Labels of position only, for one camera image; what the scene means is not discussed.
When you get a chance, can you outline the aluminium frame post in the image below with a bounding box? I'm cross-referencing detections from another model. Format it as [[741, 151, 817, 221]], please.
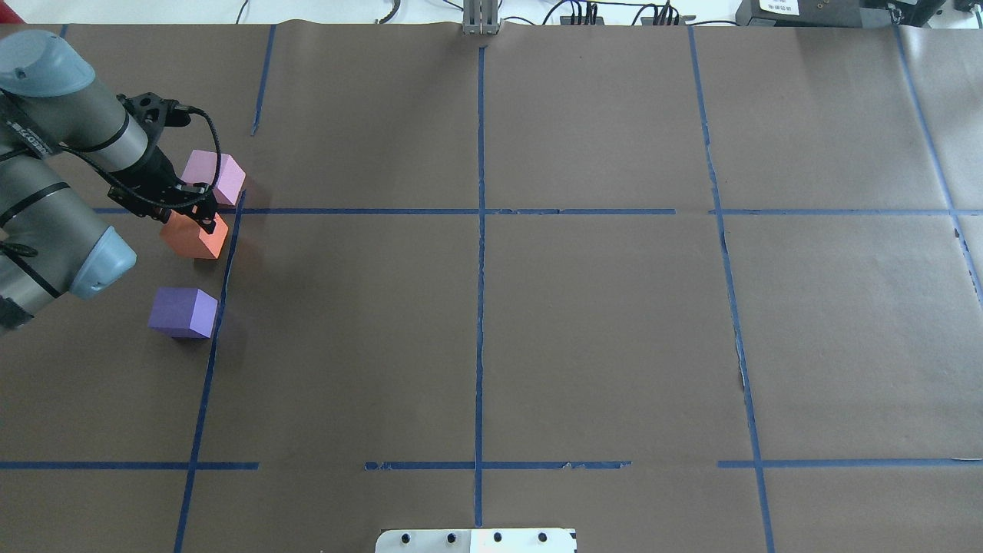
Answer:
[[461, 0, 501, 35]]

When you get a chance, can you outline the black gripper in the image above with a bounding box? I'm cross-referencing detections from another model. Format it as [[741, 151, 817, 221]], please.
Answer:
[[108, 150, 218, 233]]

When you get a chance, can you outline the black box device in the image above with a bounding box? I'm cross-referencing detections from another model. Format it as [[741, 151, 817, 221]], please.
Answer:
[[734, 1, 898, 28]]

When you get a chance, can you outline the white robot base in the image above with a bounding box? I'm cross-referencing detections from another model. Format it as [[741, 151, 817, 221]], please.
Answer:
[[375, 528, 578, 552]]

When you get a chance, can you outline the pink foam block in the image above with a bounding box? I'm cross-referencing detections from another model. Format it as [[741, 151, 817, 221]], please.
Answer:
[[181, 150, 246, 207]]

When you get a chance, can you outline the orange foam block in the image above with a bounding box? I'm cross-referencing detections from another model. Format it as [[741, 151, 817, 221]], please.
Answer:
[[159, 213, 229, 260]]

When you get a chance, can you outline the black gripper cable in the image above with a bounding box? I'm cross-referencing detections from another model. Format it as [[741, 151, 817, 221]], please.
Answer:
[[54, 108, 223, 210]]

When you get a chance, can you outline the purple foam block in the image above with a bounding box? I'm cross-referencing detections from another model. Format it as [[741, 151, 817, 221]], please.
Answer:
[[147, 287, 218, 339]]

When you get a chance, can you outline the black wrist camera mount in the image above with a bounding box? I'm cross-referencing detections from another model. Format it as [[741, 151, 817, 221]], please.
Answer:
[[116, 92, 192, 137]]

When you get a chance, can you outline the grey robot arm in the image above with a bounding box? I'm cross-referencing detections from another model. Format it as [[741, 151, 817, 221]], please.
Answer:
[[1, 29, 221, 333]]

